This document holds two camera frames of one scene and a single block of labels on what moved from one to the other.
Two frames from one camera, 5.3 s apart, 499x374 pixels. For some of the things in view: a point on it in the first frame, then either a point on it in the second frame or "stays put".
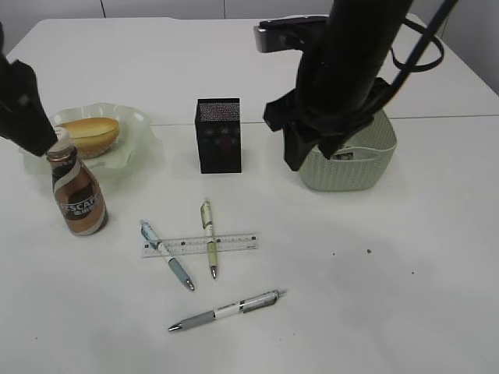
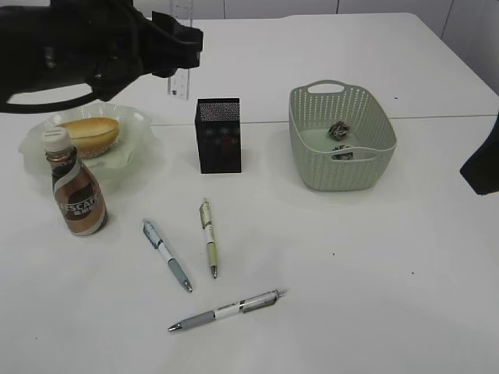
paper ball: x=344 y=155 stays put
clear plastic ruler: x=198 y=245 → x=178 y=82
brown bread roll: x=92 y=136 stays put
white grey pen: x=239 y=307 stays put
